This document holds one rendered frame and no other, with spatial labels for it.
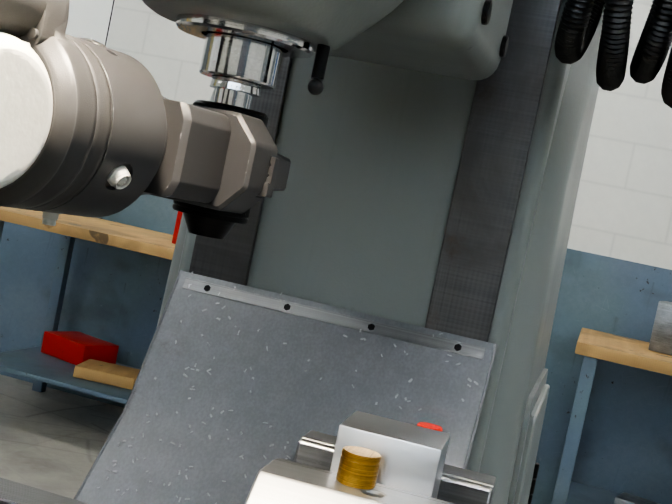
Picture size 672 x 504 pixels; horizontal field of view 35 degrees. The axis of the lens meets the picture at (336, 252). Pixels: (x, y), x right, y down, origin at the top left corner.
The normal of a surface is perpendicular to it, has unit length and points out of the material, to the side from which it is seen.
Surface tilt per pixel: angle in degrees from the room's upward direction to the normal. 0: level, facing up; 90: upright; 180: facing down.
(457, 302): 90
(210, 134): 90
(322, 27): 139
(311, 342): 63
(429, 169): 90
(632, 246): 90
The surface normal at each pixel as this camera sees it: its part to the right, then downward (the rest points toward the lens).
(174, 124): -0.48, -0.06
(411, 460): -0.20, 0.01
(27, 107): 0.84, 0.25
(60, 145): 0.20, 0.27
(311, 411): -0.13, -0.44
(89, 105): 0.88, -0.08
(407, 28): -0.32, 0.69
